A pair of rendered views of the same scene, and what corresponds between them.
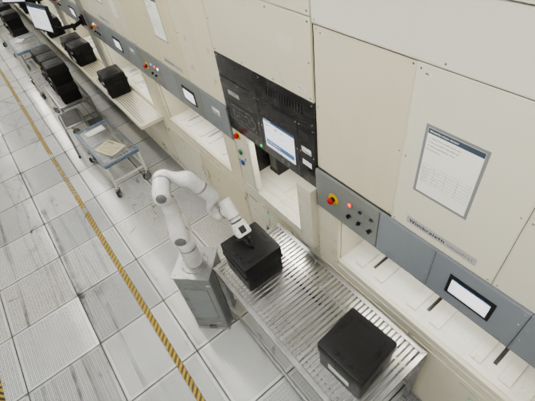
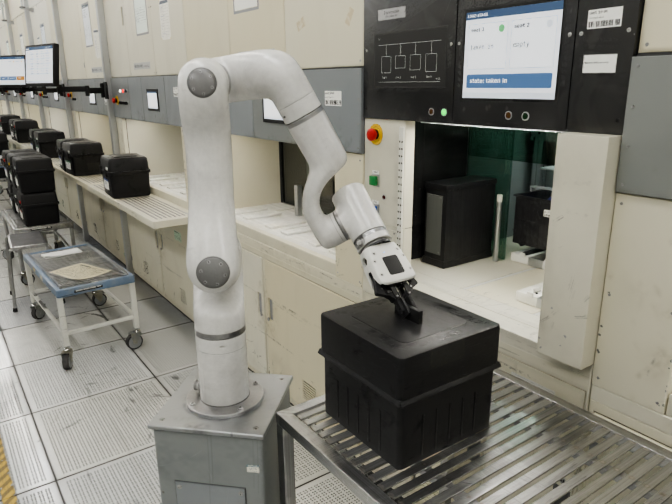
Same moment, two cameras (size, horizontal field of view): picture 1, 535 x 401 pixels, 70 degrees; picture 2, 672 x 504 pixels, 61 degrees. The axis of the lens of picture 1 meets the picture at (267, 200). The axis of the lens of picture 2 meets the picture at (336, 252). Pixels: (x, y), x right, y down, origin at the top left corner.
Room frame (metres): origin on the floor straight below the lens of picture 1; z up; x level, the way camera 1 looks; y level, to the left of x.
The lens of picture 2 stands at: (0.35, 0.41, 1.51)
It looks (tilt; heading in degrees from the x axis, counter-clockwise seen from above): 16 degrees down; 356
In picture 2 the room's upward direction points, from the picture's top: 1 degrees counter-clockwise
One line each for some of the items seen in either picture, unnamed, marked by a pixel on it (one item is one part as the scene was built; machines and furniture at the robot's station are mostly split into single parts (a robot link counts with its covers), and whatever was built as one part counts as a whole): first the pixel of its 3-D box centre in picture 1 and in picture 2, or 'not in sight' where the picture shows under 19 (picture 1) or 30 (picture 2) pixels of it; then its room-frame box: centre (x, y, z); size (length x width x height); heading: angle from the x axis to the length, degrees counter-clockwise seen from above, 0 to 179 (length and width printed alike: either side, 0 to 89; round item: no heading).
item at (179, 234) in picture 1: (171, 213); (209, 179); (1.61, 0.58, 1.31); 0.16 x 0.12 x 0.50; 4
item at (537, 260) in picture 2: not in sight; (552, 256); (2.30, -0.54, 0.89); 0.22 x 0.21 x 0.04; 121
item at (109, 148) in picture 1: (109, 147); (80, 270); (3.66, 1.66, 0.47); 0.31 x 0.23 x 0.02; 52
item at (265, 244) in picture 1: (251, 248); (407, 332); (1.50, 0.16, 0.98); 0.29 x 0.29 x 0.13; 30
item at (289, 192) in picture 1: (319, 171); (545, 249); (2.11, -0.43, 0.98); 0.95 x 0.88 x 1.95; 121
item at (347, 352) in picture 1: (355, 352); not in sight; (0.77, -0.32, 0.89); 0.29 x 0.29 x 0.25; 35
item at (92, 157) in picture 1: (114, 154); (83, 297); (3.83, 1.73, 0.24); 0.97 x 0.52 x 0.48; 33
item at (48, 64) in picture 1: (56, 72); (33, 173); (5.01, 2.42, 0.85); 0.30 x 0.28 x 0.26; 30
